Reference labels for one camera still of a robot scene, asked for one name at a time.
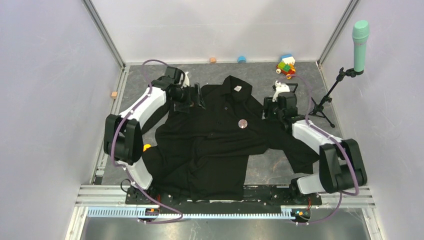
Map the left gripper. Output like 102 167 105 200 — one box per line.
170 83 206 114

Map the round silver brooch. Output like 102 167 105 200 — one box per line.
238 119 248 129

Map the black shirt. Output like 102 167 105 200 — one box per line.
142 75 319 201

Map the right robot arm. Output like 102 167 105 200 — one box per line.
263 92 368 204

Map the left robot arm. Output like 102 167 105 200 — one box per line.
103 66 206 204

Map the black brooch display box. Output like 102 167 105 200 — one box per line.
281 83 299 93

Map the colourful toy block car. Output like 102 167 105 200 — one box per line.
275 53 296 80

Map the blue cap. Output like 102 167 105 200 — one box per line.
237 55 247 64

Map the black tripod microphone stand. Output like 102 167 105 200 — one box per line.
309 67 364 128

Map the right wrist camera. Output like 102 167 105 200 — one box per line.
272 80 290 102

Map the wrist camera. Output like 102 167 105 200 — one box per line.
272 80 290 102
181 71 190 88

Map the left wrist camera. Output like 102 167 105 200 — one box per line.
181 71 190 88

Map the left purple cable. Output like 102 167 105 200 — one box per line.
110 59 185 225

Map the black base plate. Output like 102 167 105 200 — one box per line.
147 184 323 216

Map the white toothed rail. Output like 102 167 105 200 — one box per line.
87 206 295 220

